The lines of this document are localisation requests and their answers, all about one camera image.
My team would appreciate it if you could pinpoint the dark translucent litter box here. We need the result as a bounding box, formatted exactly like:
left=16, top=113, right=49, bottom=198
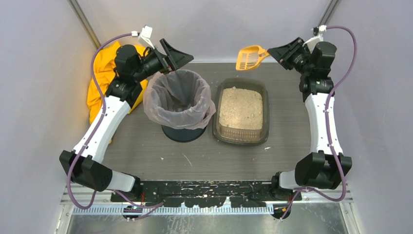
left=212, top=78, right=270, bottom=145

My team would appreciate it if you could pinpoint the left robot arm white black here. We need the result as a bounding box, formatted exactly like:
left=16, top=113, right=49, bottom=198
left=59, top=39, right=194, bottom=192

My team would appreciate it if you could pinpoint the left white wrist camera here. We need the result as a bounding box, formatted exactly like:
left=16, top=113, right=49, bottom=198
left=131, top=25, right=155, bottom=49

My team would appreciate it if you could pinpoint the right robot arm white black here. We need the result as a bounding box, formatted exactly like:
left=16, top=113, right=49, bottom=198
left=267, top=38, right=352, bottom=191

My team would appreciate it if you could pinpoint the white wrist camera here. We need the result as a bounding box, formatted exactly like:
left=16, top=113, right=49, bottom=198
left=131, top=25, right=155, bottom=49
left=304, top=24, right=327, bottom=52

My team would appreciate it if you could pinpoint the orange plastic litter scoop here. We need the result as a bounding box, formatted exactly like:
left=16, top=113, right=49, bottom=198
left=235, top=45, right=270, bottom=71

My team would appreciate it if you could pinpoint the aluminium rail frame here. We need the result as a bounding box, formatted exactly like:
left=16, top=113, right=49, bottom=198
left=72, top=185, right=342, bottom=220

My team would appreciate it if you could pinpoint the yellow cloth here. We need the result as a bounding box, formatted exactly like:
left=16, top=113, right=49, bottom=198
left=86, top=40, right=150, bottom=145

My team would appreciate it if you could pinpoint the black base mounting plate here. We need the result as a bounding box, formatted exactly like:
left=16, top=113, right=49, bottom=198
left=111, top=180, right=294, bottom=208

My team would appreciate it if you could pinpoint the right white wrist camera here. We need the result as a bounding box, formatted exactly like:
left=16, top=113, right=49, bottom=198
left=304, top=24, right=327, bottom=52

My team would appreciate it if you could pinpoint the black trash bin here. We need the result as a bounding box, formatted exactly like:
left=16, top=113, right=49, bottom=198
left=161, top=125, right=206, bottom=143

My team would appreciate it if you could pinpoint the translucent trash bag liner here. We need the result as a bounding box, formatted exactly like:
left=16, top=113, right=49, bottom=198
left=143, top=69, right=216, bottom=130

